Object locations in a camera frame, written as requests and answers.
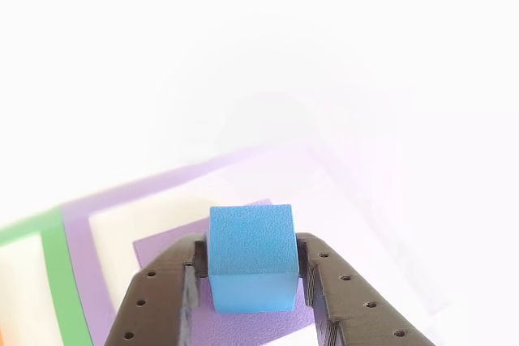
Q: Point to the large purple block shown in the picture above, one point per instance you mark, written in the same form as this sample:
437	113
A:
251	327

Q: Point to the small blue block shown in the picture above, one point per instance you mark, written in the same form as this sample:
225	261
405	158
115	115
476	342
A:
251	240

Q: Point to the purple square frame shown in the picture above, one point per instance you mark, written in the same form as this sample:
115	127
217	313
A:
81	249

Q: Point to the green square frame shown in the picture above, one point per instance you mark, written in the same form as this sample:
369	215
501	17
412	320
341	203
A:
61	281

